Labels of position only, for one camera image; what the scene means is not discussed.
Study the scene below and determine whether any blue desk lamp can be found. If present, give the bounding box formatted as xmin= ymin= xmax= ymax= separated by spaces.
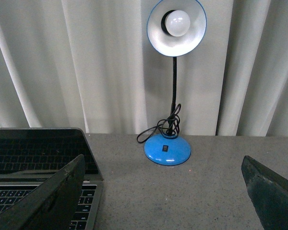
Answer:
xmin=143 ymin=0 xmax=207 ymax=166

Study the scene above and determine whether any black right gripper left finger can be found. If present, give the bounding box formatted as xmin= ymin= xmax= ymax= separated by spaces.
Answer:
xmin=0 ymin=154 xmax=85 ymax=230

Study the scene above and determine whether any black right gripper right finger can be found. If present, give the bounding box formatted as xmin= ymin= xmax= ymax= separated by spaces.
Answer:
xmin=241 ymin=155 xmax=288 ymax=230

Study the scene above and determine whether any black lamp power cable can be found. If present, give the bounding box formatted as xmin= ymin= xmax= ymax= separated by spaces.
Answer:
xmin=136 ymin=103 xmax=182 ymax=144

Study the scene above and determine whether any white curtain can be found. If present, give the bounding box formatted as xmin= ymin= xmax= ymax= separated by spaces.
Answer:
xmin=0 ymin=0 xmax=288 ymax=136

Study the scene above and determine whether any grey laptop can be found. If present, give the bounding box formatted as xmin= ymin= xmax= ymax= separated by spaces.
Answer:
xmin=0 ymin=128 xmax=103 ymax=230

